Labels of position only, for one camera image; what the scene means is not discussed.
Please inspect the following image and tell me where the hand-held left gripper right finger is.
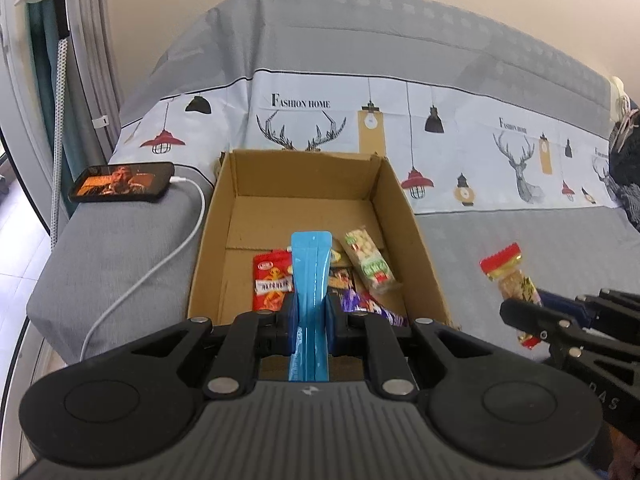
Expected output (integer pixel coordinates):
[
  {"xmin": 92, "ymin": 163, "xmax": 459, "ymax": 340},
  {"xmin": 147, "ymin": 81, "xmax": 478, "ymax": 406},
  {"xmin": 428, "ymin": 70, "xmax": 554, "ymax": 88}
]
[{"xmin": 325, "ymin": 292, "xmax": 546, "ymax": 401}]

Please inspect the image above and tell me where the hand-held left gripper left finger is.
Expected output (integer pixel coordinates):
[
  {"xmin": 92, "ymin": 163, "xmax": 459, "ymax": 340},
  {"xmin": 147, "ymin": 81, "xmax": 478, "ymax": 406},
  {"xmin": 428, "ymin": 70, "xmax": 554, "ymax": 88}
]
[{"xmin": 80, "ymin": 292, "xmax": 298, "ymax": 401}]

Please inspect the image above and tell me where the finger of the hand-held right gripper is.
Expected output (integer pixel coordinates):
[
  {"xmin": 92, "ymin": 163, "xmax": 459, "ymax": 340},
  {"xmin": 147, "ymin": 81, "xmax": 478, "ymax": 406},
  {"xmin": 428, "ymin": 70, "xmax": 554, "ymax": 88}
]
[
  {"xmin": 537, "ymin": 287, "xmax": 640, "ymax": 337},
  {"xmin": 500, "ymin": 299, "xmax": 608, "ymax": 363}
]

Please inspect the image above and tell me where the purple snack bar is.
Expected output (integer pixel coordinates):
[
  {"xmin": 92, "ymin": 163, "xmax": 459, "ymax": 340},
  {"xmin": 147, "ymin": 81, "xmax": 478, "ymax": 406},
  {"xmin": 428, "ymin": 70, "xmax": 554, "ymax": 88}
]
[{"xmin": 340, "ymin": 287, "xmax": 408, "ymax": 328}]

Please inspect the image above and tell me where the red snack packet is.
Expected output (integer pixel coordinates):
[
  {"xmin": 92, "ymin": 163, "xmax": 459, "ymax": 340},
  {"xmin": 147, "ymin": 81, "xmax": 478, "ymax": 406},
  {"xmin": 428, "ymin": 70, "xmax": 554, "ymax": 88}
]
[{"xmin": 252, "ymin": 252, "xmax": 296, "ymax": 313}]

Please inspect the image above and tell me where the light blue snack packet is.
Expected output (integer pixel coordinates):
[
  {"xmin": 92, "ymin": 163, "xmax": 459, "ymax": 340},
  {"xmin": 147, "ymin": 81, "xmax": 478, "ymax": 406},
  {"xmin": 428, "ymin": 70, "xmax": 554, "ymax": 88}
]
[{"xmin": 289, "ymin": 230, "xmax": 333, "ymax": 383}]

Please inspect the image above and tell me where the red-ended golden snack packet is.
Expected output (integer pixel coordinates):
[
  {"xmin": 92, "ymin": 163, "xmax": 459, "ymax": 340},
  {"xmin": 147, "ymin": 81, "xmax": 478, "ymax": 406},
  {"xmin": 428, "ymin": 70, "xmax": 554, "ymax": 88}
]
[{"xmin": 479, "ymin": 242, "xmax": 546, "ymax": 350}]

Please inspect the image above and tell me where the clear peanut packet green label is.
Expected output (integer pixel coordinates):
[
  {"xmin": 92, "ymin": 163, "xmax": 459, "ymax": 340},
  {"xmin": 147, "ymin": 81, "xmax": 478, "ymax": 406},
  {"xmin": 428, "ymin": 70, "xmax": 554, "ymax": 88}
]
[{"xmin": 344, "ymin": 227, "xmax": 403, "ymax": 296}]

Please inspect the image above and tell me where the brown cardboard box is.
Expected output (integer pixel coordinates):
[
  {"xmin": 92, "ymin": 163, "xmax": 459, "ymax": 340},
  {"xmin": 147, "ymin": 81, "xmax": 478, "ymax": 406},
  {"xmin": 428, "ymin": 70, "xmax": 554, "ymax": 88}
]
[{"xmin": 186, "ymin": 149, "xmax": 456, "ymax": 382}]

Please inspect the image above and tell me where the dark patterned cloth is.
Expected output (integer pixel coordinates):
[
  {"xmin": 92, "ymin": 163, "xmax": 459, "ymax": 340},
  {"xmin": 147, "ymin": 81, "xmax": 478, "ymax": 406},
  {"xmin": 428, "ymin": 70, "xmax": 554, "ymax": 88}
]
[{"xmin": 607, "ymin": 102, "xmax": 640, "ymax": 233}]

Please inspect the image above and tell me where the grey fabric mattress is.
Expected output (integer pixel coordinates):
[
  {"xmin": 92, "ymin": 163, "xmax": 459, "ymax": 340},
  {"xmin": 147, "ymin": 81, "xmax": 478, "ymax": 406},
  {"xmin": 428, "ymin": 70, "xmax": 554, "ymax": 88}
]
[{"xmin": 26, "ymin": 160, "xmax": 217, "ymax": 367}]

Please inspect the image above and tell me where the black smartphone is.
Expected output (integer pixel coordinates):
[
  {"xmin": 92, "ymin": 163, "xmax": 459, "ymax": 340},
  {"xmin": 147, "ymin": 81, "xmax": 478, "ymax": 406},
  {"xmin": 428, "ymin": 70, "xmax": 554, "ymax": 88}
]
[{"xmin": 68, "ymin": 161, "xmax": 177, "ymax": 204}]

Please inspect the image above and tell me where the white plastic clip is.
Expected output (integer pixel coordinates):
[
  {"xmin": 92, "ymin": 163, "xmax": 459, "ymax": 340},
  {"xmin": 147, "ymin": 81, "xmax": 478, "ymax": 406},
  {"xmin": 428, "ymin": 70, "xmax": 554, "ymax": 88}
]
[{"xmin": 609, "ymin": 76, "xmax": 632, "ymax": 111}]

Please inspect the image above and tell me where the grey printed bed sheet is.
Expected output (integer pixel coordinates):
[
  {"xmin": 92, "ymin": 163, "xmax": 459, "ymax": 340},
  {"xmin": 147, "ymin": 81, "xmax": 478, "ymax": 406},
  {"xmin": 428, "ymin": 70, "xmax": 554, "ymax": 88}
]
[{"xmin": 120, "ymin": 0, "xmax": 640, "ymax": 363}]

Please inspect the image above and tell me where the white clothes rack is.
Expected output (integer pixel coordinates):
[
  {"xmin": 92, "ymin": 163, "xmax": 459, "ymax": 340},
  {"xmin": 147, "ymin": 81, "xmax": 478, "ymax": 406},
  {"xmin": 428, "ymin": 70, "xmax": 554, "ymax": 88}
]
[{"xmin": 15, "ymin": 0, "xmax": 123, "ymax": 171}]

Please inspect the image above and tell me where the teal curtain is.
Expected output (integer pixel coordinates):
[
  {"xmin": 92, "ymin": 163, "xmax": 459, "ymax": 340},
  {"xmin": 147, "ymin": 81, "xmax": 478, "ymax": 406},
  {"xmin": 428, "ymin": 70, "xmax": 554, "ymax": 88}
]
[{"xmin": 25, "ymin": 0, "xmax": 68, "ymax": 221}]

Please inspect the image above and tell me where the white charging cable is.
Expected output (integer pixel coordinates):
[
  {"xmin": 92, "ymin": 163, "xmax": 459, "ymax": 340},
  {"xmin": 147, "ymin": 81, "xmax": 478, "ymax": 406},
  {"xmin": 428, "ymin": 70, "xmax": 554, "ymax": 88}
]
[{"xmin": 80, "ymin": 175, "xmax": 207, "ymax": 361}]

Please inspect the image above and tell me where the black white braided cord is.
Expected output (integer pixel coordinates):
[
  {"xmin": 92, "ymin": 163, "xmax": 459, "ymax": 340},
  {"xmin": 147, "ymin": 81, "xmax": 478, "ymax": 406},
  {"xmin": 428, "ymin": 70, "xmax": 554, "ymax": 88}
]
[{"xmin": 50, "ymin": 35, "xmax": 72, "ymax": 251}]

